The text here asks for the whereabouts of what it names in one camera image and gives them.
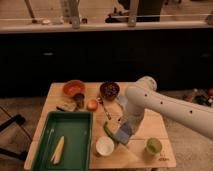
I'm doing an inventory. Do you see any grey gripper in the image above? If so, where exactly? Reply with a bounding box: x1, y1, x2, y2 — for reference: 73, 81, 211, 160
119, 114, 142, 137

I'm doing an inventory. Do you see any blue sponge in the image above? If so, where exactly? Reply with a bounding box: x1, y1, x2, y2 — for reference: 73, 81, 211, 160
115, 129, 130, 145

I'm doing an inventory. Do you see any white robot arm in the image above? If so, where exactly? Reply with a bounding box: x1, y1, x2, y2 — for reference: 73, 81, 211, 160
118, 76, 213, 139

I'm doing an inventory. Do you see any green plastic cup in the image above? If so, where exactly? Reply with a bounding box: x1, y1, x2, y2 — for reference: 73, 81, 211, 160
145, 137, 162, 155

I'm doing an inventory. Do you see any white paper cup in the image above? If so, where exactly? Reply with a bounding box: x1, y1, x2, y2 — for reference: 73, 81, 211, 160
95, 136, 114, 157

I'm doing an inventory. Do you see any small dark cup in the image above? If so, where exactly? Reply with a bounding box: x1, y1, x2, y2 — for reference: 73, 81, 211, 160
73, 93, 85, 108

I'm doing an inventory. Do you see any green cucumber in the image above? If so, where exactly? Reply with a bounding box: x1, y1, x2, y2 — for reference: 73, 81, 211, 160
103, 122, 116, 142

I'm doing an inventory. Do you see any metal spoon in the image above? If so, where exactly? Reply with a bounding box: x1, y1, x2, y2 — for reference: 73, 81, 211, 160
97, 97, 111, 120

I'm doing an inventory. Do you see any dark brown bowl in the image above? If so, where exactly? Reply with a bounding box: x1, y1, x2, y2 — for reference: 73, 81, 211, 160
100, 82, 120, 101

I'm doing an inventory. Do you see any orange fruit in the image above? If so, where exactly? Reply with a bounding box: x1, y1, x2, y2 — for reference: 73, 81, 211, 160
87, 99, 98, 111

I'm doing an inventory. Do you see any green plastic tray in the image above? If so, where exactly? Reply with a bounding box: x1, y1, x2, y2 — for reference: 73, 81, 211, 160
31, 111, 93, 171

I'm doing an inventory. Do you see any brown flat item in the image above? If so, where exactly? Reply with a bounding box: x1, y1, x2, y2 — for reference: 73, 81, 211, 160
56, 102, 76, 112

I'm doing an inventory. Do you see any orange bowl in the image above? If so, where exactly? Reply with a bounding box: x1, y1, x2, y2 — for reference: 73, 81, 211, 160
63, 80, 85, 97

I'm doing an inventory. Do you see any clear utensil in tray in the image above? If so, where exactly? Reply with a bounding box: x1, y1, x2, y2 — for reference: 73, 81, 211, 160
46, 128, 54, 154

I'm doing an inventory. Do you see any yellow banana piece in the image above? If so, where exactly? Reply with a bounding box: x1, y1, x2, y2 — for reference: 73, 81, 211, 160
51, 137, 64, 165

